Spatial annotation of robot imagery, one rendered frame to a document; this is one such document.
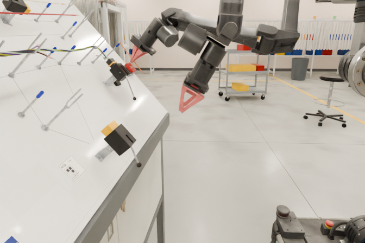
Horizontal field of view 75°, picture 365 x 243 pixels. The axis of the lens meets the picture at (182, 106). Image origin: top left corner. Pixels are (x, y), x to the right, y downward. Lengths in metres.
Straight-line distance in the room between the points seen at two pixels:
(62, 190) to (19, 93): 0.26
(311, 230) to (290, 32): 1.07
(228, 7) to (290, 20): 0.44
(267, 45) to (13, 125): 0.80
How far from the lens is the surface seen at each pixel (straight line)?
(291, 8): 1.10
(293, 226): 1.52
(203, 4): 9.08
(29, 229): 0.53
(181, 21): 0.98
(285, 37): 0.95
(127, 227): 0.93
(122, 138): 0.63
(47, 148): 0.62
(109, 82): 0.96
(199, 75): 0.65
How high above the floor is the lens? 1.24
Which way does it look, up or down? 16 degrees down
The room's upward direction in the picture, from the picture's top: straight up
